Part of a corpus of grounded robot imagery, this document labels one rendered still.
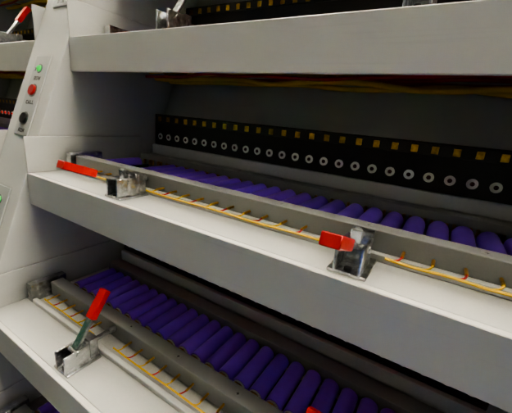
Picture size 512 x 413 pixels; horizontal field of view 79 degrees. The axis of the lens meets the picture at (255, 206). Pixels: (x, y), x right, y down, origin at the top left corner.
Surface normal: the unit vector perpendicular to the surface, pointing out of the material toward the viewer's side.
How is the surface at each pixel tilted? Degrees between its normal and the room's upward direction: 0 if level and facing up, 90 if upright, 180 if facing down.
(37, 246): 90
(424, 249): 110
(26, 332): 20
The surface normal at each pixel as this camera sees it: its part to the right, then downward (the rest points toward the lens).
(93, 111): 0.84, 0.22
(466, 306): 0.09, -0.96
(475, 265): -0.53, 0.18
